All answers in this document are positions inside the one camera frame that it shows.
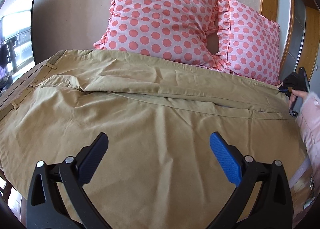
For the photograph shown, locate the khaki pants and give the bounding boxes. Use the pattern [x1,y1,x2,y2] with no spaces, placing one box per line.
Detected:
[1,50,307,228]

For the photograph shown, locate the right hand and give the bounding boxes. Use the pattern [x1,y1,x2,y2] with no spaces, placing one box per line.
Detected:
[277,81,310,111]

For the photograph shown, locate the pink right sleeve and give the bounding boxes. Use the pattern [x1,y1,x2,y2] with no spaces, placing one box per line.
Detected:
[297,92,320,186]

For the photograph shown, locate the right polka dot pillow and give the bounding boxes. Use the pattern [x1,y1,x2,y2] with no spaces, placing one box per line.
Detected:
[213,0,280,85]

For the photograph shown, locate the polka dot pillow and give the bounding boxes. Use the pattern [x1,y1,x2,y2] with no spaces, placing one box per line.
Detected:
[93,0,218,69]
[213,0,280,85]

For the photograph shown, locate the left polka dot pillow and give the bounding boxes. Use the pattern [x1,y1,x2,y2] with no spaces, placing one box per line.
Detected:
[93,0,218,69]

